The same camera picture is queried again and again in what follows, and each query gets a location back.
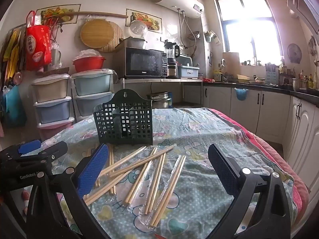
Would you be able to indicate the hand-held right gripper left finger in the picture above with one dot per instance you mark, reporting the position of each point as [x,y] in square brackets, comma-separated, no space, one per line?
[92,170]

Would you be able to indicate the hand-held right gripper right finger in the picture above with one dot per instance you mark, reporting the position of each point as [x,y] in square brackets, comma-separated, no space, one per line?
[223,170]

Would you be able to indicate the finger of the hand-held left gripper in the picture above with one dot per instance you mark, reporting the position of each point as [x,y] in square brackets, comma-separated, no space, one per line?
[30,146]
[58,149]

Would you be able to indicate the bunch of chopsticks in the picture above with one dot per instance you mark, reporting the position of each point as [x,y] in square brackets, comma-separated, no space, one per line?
[135,174]

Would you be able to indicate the green plastic utensil holder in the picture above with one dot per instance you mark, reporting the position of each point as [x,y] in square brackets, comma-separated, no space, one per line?
[124,97]

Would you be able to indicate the blue bag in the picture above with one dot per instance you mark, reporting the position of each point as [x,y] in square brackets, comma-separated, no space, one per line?
[13,107]

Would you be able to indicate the pastel plastic drawer tower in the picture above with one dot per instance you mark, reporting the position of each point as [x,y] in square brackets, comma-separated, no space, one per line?
[51,104]
[92,84]

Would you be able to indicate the cartoon printed tablecloth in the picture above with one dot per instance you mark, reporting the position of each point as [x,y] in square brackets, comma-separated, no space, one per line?
[199,129]

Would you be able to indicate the white kitchen cabinets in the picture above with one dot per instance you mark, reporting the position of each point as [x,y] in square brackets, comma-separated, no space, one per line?
[249,112]

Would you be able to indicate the blue hanging pouch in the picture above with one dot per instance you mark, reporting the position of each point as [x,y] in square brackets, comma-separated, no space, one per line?
[241,95]

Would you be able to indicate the wicker tray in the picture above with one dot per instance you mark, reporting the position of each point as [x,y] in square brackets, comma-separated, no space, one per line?
[53,71]

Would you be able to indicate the red plastic basin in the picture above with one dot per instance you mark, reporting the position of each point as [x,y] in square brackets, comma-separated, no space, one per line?
[88,64]

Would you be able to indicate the black countertop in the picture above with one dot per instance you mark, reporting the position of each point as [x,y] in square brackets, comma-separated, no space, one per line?
[264,86]

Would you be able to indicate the stacked steel pots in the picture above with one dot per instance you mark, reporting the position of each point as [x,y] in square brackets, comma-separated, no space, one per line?
[159,99]

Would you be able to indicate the yellow hanging clothes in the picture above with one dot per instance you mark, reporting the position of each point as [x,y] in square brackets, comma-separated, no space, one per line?
[12,52]

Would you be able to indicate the red shopping bag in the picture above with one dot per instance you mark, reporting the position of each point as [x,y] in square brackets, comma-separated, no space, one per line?
[38,47]

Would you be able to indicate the white lids stack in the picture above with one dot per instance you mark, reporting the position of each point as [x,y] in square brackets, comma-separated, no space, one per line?
[89,53]

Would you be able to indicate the wooden cutting board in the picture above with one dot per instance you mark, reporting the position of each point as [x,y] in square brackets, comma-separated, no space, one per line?
[230,64]

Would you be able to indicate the teal knife block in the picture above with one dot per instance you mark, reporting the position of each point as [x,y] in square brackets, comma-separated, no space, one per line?
[271,76]

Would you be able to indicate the grey dish drainer box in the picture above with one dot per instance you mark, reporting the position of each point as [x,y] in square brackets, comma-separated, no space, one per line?
[188,69]

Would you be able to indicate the steel shelf table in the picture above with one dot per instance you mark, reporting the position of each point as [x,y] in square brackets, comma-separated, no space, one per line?
[162,80]

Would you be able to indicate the steel cooking pot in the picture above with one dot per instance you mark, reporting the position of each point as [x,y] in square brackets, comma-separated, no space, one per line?
[297,84]

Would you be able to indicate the black microwave oven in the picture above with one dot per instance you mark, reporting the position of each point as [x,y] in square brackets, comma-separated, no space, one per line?
[144,62]

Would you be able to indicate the round bamboo board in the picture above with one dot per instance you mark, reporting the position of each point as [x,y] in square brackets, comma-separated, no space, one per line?
[96,33]

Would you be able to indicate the condiment bottles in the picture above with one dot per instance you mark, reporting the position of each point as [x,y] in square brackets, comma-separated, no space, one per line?
[310,79]

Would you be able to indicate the blender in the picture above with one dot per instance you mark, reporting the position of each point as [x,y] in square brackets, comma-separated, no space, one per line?
[170,54]

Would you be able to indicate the round bamboo mat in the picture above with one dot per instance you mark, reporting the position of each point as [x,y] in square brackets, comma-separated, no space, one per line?
[117,36]

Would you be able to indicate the grey pot with lid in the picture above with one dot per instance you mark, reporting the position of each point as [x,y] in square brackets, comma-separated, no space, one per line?
[135,43]

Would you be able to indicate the hanging metal strainer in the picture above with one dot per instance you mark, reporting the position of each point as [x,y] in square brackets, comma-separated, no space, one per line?
[194,36]

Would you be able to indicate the long wooden rolling pin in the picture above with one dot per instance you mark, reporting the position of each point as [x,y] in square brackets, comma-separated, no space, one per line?
[99,14]

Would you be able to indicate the window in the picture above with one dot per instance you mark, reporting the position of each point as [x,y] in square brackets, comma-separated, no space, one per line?
[249,29]

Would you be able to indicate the clear plastic dome lid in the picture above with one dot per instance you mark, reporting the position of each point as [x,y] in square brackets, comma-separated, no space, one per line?
[138,29]

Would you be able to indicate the range hood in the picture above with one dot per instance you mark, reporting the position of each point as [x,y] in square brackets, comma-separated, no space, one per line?
[302,2]

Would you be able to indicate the green wall holder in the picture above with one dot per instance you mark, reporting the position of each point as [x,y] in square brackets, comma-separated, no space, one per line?
[211,36]

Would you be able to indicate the fruit wall picture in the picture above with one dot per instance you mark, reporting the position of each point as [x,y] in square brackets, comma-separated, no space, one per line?
[147,20]
[59,12]

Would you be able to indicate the round wall fan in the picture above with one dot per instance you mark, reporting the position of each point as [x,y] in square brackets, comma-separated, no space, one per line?
[294,52]

